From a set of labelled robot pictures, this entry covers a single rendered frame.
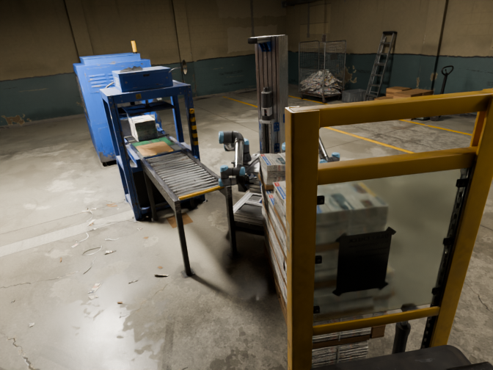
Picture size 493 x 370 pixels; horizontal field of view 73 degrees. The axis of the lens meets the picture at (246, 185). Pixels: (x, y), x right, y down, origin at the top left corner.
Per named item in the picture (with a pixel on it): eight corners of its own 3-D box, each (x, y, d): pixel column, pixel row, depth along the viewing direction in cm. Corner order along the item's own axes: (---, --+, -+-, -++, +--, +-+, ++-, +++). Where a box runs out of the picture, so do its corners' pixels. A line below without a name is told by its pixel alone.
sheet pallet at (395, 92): (433, 114, 795) (437, 90, 771) (410, 120, 761) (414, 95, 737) (392, 107, 892) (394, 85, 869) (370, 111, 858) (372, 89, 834)
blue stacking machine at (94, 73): (172, 153, 651) (152, 38, 564) (102, 168, 597) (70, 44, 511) (152, 136, 773) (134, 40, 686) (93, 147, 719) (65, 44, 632)
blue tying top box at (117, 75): (174, 85, 393) (171, 67, 384) (122, 92, 368) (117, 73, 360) (163, 82, 429) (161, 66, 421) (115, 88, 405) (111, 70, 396)
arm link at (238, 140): (246, 135, 319) (245, 178, 293) (234, 136, 319) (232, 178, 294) (244, 127, 309) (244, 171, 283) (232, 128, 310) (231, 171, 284)
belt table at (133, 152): (188, 155, 420) (188, 147, 415) (136, 167, 393) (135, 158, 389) (172, 142, 476) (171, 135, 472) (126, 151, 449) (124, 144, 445)
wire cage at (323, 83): (343, 100, 1012) (347, 40, 941) (322, 104, 978) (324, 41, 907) (317, 95, 1110) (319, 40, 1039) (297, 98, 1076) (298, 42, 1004)
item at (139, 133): (158, 137, 467) (155, 119, 456) (137, 141, 455) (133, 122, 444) (152, 131, 498) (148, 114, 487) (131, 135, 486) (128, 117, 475)
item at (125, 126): (172, 142, 477) (171, 135, 473) (126, 151, 450) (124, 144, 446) (147, 122, 601) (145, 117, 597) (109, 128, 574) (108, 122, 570)
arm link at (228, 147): (238, 152, 359) (232, 142, 305) (225, 152, 360) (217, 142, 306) (238, 141, 360) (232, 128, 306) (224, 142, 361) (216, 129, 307)
